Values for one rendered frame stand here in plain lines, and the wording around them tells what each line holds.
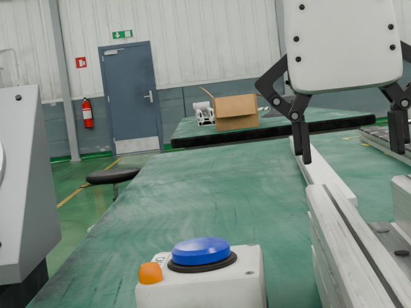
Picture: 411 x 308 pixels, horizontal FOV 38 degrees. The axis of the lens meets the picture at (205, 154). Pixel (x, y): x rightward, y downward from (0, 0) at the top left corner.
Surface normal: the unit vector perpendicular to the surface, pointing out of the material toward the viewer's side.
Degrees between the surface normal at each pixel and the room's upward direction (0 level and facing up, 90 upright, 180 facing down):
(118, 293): 0
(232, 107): 68
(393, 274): 0
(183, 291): 90
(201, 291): 90
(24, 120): 45
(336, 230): 0
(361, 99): 90
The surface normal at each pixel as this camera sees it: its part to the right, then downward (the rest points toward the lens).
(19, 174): -0.07, -0.63
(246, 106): -0.07, -0.26
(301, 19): -0.27, 0.10
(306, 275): -0.12, -0.99
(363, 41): -0.04, 0.14
